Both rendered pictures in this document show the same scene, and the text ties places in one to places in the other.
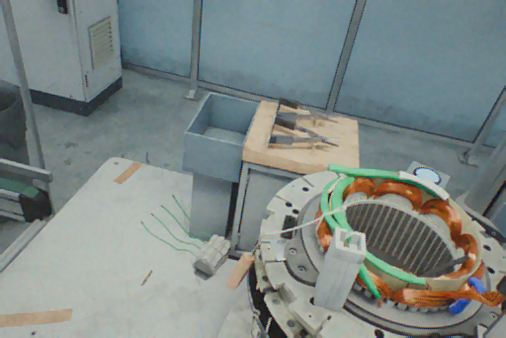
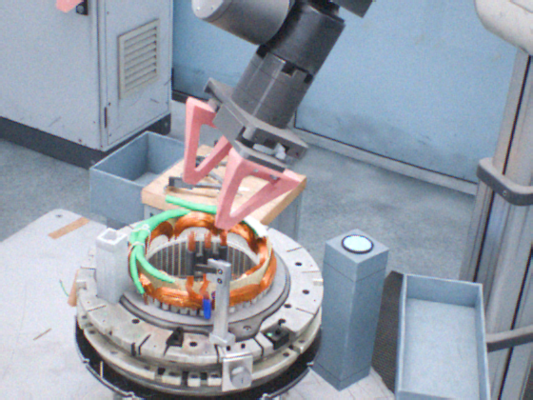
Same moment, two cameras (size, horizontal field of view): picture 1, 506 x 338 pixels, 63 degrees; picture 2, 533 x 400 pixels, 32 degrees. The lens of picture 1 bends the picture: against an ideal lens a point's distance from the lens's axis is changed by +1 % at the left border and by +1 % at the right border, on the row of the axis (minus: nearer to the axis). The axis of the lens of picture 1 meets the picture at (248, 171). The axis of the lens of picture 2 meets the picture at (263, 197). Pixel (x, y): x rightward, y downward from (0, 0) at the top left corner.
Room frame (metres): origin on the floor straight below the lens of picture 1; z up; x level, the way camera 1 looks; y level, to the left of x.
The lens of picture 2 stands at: (-0.55, -0.60, 1.80)
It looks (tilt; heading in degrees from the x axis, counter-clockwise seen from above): 30 degrees down; 20
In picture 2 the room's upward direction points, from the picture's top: 4 degrees clockwise
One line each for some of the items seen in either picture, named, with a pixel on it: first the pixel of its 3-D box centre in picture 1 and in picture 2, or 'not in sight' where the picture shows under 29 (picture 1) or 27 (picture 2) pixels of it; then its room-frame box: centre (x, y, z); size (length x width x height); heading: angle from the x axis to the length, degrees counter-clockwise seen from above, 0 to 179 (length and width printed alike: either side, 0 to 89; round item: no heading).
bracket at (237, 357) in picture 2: not in sight; (235, 367); (0.24, -0.29, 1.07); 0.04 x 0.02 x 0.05; 131
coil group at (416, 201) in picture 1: (398, 195); (237, 234); (0.44, -0.20, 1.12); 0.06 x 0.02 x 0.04; 83
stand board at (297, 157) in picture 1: (303, 138); (226, 189); (0.66, -0.09, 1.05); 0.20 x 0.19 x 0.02; 85
